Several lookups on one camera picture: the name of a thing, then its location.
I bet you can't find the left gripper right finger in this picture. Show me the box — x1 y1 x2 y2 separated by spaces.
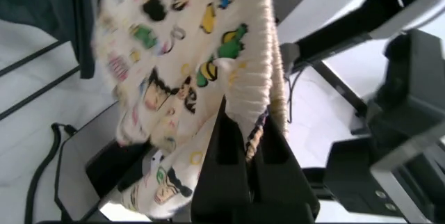
249 114 321 223

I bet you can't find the dark grey long-sleeved shirt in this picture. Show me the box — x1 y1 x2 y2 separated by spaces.
0 0 97 80

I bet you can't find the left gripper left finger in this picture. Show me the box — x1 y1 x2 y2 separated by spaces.
191 97 252 223

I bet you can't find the black cable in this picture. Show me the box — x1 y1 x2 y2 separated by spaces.
24 122 77 223

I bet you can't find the cream printed garment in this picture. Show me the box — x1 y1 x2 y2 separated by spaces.
92 0 289 220

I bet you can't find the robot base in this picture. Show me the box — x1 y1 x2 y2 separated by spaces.
54 0 445 223

